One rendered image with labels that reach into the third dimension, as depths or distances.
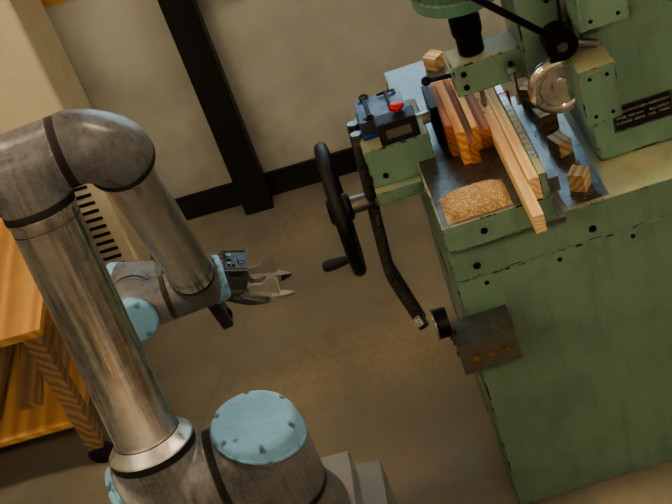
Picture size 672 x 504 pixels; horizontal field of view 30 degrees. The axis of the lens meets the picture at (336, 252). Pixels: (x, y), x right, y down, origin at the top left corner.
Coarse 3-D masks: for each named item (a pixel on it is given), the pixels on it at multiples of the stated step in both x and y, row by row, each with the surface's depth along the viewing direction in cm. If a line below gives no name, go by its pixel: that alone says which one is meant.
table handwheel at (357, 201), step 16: (320, 144) 254; (320, 160) 249; (320, 176) 248; (336, 176) 269; (336, 192) 245; (336, 208) 245; (352, 208) 257; (368, 208) 258; (336, 224) 246; (352, 224) 271; (352, 240) 247; (352, 256) 249
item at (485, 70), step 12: (492, 36) 244; (504, 36) 243; (456, 48) 244; (492, 48) 241; (504, 48) 239; (516, 48) 239; (456, 60) 241; (468, 60) 240; (480, 60) 239; (492, 60) 239; (504, 60) 240; (516, 60) 240; (456, 72) 240; (468, 72) 240; (480, 72) 241; (492, 72) 241; (504, 72) 241; (516, 72) 242; (456, 84) 241; (468, 84) 242; (480, 84) 242; (492, 84) 243
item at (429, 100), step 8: (424, 88) 250; (424, 96) 249; (432, 96) 248; (432, 104) 245; (424, 112) 250; (432, 112) 245; (424, 120) 250; (432, 120) 248; (440, 120) 246; (440, 128) 248; (440, 136) 249; (440, 144) 250
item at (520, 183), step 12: (492, 120) 245; (492, 132) 242; (504, 144) 238; (504, 156) 235; (516, 168) 232; (516, 180) 229; (528, 192) 225; (528, 204) 223; (528, 216) 226; (540, 216) 220; (540, 228) 222
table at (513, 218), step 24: (408, 72) 275; (432, 72) 272; (408, 96) 268; (432, 144) 252; (432, 168) 246; (456, 168) 243; (480, 168) 241; (504, 168) 239; (384, 192) 249; (408, 192) 250; (432, 192) 240; (480, 216) 230; (504, 216) 231; (552, 216) 232; (456, 240) 232; (480, 240) 233
